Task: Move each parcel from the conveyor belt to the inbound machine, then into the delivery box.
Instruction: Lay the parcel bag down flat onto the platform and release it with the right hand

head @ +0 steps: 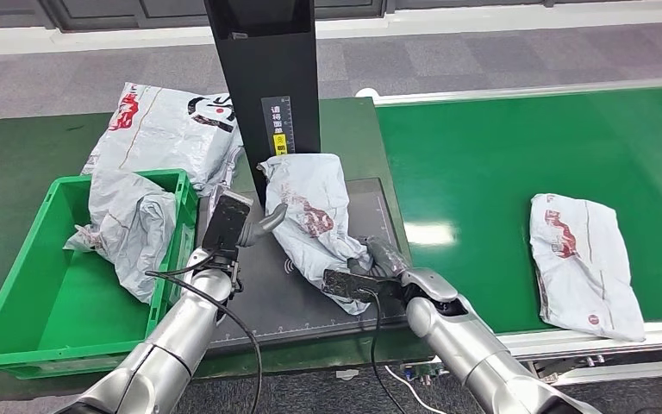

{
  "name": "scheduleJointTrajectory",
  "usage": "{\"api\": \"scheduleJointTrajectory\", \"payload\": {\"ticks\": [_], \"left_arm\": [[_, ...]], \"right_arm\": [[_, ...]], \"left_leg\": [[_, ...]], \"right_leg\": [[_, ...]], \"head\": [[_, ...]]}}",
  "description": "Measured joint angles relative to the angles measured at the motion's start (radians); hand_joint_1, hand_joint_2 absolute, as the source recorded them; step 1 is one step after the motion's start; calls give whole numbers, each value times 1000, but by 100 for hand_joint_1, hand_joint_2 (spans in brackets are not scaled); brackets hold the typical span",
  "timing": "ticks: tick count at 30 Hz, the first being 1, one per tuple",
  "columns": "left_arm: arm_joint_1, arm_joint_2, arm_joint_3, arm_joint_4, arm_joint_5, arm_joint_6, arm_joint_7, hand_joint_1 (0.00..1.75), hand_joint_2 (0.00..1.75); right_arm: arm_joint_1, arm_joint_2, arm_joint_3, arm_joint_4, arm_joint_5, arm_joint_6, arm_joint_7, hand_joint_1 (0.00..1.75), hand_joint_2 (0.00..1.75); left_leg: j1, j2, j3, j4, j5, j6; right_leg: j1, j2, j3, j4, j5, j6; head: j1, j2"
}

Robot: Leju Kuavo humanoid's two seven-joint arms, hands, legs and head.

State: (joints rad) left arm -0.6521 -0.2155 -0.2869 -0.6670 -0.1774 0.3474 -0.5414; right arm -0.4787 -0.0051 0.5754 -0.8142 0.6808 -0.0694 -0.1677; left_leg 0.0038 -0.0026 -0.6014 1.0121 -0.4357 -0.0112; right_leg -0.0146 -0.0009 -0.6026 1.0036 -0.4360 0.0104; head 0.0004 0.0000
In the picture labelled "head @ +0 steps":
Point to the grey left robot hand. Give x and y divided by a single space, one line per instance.
262 225

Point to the large grey mailer black print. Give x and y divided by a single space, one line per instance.
159 134

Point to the black inbound scanner machine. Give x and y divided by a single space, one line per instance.
268 68

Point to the small green circuit board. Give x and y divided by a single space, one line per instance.
422 372

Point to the white round cap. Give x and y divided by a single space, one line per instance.
368 92

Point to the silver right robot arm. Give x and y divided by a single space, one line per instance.
468 348

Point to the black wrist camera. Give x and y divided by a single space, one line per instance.
225 223
348 284

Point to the green conveyor belt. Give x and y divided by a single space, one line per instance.
468 160

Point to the grey mailer parcel red print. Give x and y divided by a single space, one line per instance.
131 228
308 194
582 268

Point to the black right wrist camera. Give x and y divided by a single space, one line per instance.
348 284

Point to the small white tab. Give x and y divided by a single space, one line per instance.
346 375

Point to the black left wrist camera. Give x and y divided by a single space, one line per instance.
225 223

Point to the green plastic crate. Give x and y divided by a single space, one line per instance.
68 320

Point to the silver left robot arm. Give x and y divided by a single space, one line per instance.
182 343

